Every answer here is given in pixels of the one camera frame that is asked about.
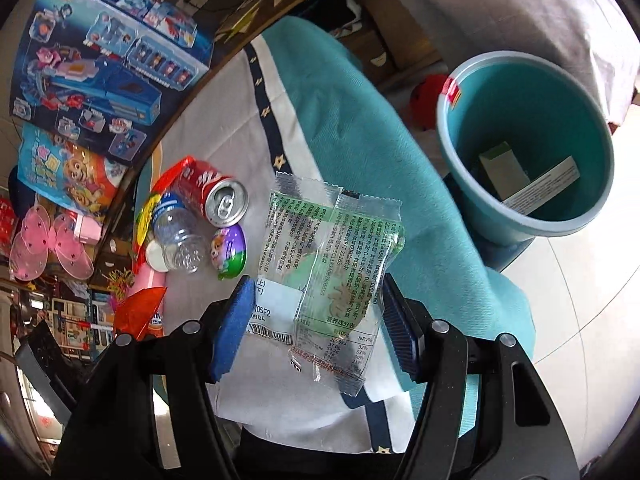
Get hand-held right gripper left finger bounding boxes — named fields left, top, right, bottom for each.
left=52, top=275, right=258, bottom=480

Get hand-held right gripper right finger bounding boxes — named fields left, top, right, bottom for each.
left=380, top=274, right=581, bottom=480

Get clear plastic bottle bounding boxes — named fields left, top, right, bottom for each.
left=152, top=191, right=206, bottom=275

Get clear green print wrapper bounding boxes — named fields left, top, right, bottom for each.
left=257, top=171, right=406, bottom=397

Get red soda can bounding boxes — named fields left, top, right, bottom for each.
left=170, top=157, right=249, bottom=226

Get teal plastic bin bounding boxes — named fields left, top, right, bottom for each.
left=436, top=51, right=615, bottom=246

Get white barcode paper slip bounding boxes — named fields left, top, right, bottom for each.
left=245, top=277, right=306, bottom=346

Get purple green egg toy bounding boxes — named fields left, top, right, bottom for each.
left=211, top=223, right=248, bottom=281

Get shelf of assorted toys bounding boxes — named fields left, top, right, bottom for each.
left=0, top=195, right=131, bottom=411

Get red orange plastic piece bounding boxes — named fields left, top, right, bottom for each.
left=112, top=286, right=167, bottom=341

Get pink packet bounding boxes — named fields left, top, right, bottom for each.
left=127, top=267, right=168, bottom=291

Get white round lid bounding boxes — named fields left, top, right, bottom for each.
left=147, top=241, right=171, bottom=272

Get pink butterfly wings toy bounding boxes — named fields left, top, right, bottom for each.
left=9, top=207, right=96, bottom=281

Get red yellow snack packet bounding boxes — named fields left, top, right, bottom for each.
left=132, top=156, right=201, bottom=273

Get small pink box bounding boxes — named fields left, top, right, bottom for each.
left=75, top=215, right=103, bottom=243

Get small white green box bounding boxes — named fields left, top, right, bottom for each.
left=477, top=142, right=531, bottom=201

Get cartoon print snack bag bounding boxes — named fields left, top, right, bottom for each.
left=17, top=122, right=131, bottom=221

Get white printed label strip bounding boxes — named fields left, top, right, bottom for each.
left=501, top=156, right=581, bottom=213

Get teal white star blanket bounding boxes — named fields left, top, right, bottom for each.
left=135, top=15, right=536, bottom=456

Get blue toy set box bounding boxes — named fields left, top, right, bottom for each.
left=10, top=0, right=216, bottom=153

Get grey fabric cushion bag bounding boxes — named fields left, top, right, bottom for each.
left=375, top=0, right=640, bottom=126

